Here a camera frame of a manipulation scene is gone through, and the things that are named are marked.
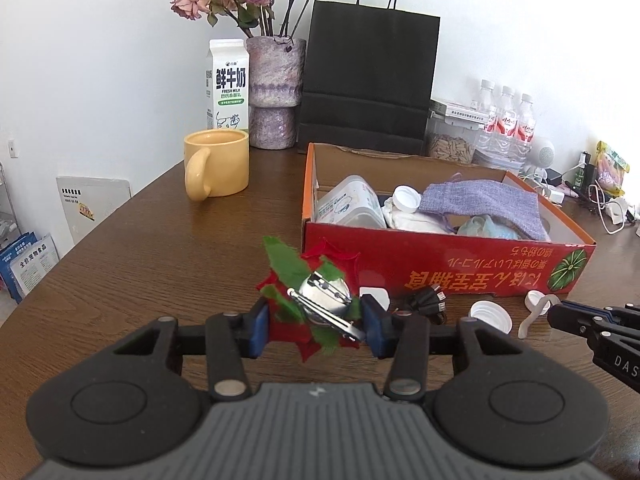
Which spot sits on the white charger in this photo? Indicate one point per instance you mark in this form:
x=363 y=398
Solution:
x=554 y=195

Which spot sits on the yellow pink snack packet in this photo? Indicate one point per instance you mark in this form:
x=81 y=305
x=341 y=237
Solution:
x=611 y=167

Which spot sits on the wall outlet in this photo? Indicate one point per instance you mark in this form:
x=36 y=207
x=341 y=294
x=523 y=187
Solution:
x=12 y=148

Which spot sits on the clear cotton bud container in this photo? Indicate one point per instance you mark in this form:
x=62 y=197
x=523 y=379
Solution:
x=350 y=200

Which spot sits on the red green flower clip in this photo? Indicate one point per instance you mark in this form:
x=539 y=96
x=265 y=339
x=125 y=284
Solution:
x=325 y=295

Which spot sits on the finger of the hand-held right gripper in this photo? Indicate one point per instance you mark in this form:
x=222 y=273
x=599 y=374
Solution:
x=575 y=316
x=627 y=316

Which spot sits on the small black adapter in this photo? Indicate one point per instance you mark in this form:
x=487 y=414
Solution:
x=554 y=176

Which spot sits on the white blue package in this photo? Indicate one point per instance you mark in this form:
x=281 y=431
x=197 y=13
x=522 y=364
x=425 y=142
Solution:
x=42 y=260

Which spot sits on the purple ceramic vase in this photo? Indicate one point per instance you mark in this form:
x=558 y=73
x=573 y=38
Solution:
x=275 y=90

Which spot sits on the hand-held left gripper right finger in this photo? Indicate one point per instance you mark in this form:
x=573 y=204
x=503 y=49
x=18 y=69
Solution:
x=375 y=330

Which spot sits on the small pink tube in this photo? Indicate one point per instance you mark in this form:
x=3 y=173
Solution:
x=571 y=189

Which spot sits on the purple knitted pouch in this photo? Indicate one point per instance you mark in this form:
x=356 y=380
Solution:
x=475 y=197

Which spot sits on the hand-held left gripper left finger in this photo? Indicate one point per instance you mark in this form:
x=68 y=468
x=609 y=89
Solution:
x=260 y=325

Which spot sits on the red cardboard box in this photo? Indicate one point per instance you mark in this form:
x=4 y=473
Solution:
x=400 y=260

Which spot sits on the clear seed container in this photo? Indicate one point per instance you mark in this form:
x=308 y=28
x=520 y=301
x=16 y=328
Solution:
x=450 y=147

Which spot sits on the white board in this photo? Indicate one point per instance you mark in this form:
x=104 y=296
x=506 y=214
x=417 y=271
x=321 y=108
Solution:
x=95 y=205

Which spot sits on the large ridged white cap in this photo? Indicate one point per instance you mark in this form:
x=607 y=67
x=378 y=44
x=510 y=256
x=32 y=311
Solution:
x=490 y=316

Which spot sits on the yellow mug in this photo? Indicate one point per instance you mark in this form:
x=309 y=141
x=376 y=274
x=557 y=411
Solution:
x=225 y=162

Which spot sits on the white green milk carton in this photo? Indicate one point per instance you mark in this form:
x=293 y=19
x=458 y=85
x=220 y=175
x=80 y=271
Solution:
x=227 y=85

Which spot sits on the white bottle cap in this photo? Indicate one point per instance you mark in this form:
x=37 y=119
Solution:
x=406 y=199

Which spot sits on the white robot-shaped speaker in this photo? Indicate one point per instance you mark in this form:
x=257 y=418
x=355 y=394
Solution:
x=541 y=152

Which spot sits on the white tethered cap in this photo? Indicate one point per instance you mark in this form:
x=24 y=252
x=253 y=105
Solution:
x=534 y=299

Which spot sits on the black paper bag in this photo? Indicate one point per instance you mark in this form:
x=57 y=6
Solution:
x=367 y=70

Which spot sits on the white cloth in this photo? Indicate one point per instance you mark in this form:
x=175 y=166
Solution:
x=410 y=220

